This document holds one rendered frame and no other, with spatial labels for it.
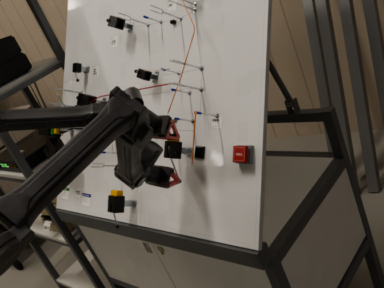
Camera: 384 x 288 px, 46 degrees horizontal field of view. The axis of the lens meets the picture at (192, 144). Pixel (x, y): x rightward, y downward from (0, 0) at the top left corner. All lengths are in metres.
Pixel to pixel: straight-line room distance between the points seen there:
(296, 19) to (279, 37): 0.20
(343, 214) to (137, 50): 1.01
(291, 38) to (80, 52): 1.76
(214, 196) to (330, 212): 0.47
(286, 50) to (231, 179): 2.19
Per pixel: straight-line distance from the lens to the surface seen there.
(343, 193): 1.81
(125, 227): 1.82
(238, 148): 1.36
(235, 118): 1.42
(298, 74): 3.55
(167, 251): 1.81
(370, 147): 2.86
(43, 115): 1.38
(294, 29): 3.42
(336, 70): 2.77
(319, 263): 1.70
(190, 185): 1.54
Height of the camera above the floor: 1.72
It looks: 23 degrees down
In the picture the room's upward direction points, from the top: 24 degrees counter-clockwise
